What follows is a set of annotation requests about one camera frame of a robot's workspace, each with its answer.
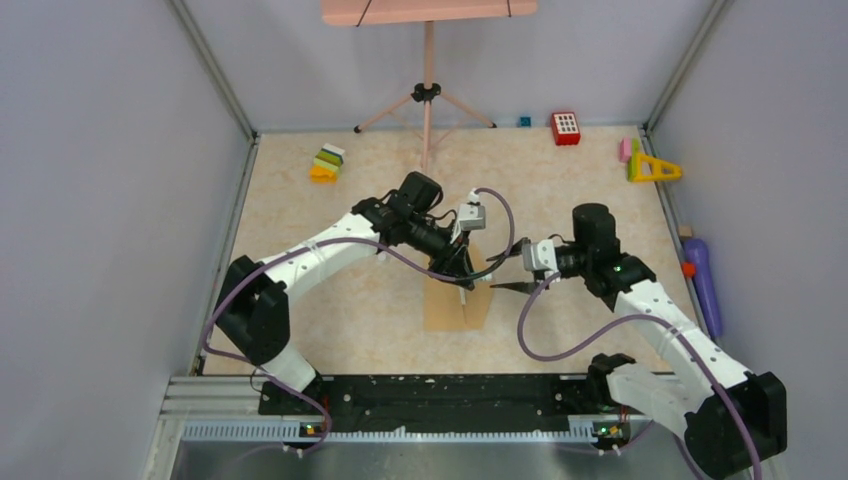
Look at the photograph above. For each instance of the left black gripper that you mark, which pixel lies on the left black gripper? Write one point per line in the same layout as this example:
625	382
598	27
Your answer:
452	260

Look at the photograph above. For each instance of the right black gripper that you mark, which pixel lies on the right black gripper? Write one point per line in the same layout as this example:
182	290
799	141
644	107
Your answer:
527	287

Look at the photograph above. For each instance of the brown kraft envelope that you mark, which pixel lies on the brown kraft envelope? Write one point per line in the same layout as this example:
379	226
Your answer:
442	311

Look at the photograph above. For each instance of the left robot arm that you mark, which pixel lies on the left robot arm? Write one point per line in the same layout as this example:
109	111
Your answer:
253	309

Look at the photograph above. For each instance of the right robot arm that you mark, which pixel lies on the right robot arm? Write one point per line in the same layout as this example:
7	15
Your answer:
729	418

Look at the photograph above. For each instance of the red window toy block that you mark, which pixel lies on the red window toy block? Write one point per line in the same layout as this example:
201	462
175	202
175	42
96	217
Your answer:
565	128

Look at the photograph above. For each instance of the pink toy block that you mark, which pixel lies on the pink toy block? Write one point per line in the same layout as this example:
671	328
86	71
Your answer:
625	150

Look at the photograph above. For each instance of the small wooden block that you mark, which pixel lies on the small wooden block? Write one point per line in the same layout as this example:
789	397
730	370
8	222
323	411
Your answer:
685	232

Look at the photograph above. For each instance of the green toy block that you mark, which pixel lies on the green toy block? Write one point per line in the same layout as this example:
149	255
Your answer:
635	146

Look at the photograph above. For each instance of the yellow triangle toy block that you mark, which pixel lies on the yellow triangle toy block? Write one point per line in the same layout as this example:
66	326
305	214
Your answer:
643	168

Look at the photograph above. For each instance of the stacked colourful toy blocks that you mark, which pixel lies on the stacked colourful toy blocks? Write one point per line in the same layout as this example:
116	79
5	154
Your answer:
327	164

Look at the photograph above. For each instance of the purple toy bottle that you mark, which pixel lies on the purple toy bottle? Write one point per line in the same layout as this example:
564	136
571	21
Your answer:
696	266

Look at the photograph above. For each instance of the pink tripod stand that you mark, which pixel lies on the pink tripod stand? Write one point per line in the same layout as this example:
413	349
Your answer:
425	93

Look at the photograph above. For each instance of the pink board on tripod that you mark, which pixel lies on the pink board on tripod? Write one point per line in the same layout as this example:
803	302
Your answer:
355	13

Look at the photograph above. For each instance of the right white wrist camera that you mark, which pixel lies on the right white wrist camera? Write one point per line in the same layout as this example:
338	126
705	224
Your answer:
540	256

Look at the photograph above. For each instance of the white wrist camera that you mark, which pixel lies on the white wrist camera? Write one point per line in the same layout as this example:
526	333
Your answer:
540	256
470	216

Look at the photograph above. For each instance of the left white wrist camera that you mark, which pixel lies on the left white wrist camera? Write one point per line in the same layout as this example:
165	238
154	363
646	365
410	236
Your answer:
470	216

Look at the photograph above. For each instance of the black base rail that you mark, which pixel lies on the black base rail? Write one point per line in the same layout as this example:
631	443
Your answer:
451	404

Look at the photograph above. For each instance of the white toothed cable duct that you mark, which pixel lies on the white toothed cable duct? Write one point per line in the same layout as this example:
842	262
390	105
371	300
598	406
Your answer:
295	432

